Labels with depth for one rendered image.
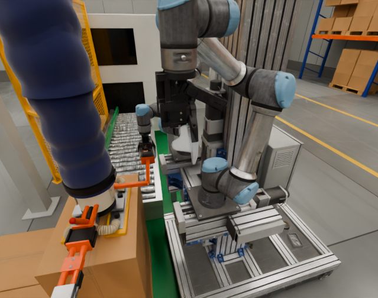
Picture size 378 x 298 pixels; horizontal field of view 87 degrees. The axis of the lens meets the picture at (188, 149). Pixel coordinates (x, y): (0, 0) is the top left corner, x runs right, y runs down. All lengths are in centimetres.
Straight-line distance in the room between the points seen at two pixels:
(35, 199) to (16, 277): 120
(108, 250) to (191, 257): 92
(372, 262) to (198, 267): 160
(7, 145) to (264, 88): 222
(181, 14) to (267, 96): 45
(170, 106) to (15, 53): 52
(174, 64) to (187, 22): 7
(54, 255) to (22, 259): 65
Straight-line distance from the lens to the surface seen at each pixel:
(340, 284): 233
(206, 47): 65
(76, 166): 92
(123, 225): 110
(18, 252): 184
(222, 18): 49
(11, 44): 82
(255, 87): 79
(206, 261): 183
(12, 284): 170
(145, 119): 115
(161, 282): 199
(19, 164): 253
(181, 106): 44
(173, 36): 42
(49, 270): 111
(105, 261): 104
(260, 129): 79
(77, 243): 93
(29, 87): 83
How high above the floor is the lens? 179
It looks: 31 degrees down
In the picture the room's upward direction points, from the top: straight up
